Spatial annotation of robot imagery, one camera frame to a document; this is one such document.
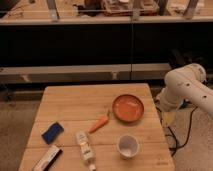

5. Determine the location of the blue sponge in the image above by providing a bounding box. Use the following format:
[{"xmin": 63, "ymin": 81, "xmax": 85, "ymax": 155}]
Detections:
[{"xmin": 42, "ymin": 122, "xmax": 64, "ymax": 144}]

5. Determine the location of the orange round plate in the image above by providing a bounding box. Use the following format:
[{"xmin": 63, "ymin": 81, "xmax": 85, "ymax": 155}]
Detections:
[{"xmin": 112, "ymin": 94, "xmax": 144, "ymax": 123}]

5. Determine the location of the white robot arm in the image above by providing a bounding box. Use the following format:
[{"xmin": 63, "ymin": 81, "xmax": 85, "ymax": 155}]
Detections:
[{"xmin": 157, "ymin": 63, "xmax": 213, "ymax": 127}]

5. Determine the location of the white paper cup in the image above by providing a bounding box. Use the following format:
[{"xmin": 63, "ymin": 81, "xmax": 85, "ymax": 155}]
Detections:
[{"xmin": 116, "ymin": 134, "xmax": 140, "ymax": 159}]

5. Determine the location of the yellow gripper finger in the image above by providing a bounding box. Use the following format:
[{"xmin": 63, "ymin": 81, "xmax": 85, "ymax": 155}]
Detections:
[{"xmin": 162, "ymin": 112, "xmax": 176, "ymax": 127}]

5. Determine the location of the black cable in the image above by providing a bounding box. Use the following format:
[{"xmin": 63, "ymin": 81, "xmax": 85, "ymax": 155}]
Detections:
[{"xmin": 153, "ymin": 98, "xmax": 199, "ymax": 158}]

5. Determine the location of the white squeeze bottle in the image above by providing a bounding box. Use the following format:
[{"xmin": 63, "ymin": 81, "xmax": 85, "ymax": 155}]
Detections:
[{"xmin": 76, "ymin": 131, "xmax": 96, "ymax": 171}]

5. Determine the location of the black device on shelf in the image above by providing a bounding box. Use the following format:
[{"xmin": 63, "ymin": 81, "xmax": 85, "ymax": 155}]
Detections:
[{"xmin": 168, "ymin": 49, "xmax": 213, "ymax": 70}]

